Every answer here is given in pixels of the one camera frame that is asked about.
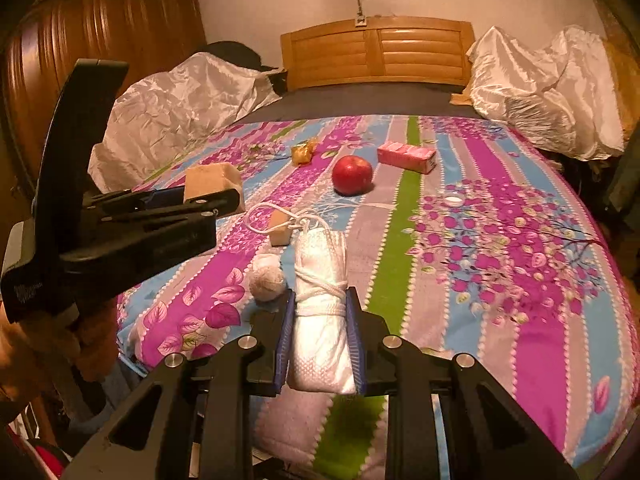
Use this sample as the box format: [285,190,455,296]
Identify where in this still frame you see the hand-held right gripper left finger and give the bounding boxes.
[62,290,296,480]

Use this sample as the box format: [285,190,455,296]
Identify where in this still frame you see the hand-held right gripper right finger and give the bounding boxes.
[346,287,581,480]

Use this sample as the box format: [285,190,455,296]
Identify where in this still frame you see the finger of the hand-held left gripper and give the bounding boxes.
[82,187,188,209]
[57,189,241,283]

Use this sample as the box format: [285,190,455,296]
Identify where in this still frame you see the beige sponge block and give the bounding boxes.
[184,162,247,213]

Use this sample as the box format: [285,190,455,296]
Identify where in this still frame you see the white drawstring cloth bag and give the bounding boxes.
[245,201,358,395]

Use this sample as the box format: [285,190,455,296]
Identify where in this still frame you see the person's left forearm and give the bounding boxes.
[0,290,121,426]

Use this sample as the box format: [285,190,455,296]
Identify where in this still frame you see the small beige cube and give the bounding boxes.
[270,210,293,247]

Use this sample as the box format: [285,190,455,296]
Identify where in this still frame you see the beige fuzzy ball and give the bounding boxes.
[248,253,287,302]

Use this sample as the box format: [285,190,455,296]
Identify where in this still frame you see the white satin cloth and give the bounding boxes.
[87,52,283,193]
[465,25,626,161]

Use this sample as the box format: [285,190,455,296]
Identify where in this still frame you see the yellow crumpled wrapper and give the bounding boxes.
[291,138,319,167]

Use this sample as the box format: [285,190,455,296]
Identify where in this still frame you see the red apple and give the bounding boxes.
[331,156,374,196]

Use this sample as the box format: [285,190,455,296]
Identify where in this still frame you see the curved wooden slatted panel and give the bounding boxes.
[0,0,208,171]

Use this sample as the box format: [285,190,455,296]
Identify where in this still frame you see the black cloth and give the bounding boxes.
[197,42,288,73]

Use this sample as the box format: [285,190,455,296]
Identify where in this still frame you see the floral striped blanket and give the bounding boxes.
[115,114,633,476]

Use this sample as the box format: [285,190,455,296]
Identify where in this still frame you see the dark grey bedsheet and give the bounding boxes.
[242,87,483,123]

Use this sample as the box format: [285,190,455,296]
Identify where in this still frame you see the person's blue trousers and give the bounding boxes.
[65,360,151,436]

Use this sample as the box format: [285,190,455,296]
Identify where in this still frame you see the pink carton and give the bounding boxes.
[376,142,437,175]

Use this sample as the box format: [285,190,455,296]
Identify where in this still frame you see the wooden slatted headboard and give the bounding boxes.
[280,17,476,93]

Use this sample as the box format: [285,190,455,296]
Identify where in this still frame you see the red cloth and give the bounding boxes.
[20,437,71,480]

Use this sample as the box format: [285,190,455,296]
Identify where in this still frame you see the grey jacket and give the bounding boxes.
[600,145,640,216]

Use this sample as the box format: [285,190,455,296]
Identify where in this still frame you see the wooden cabinet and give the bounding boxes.
[602,35,640,141]

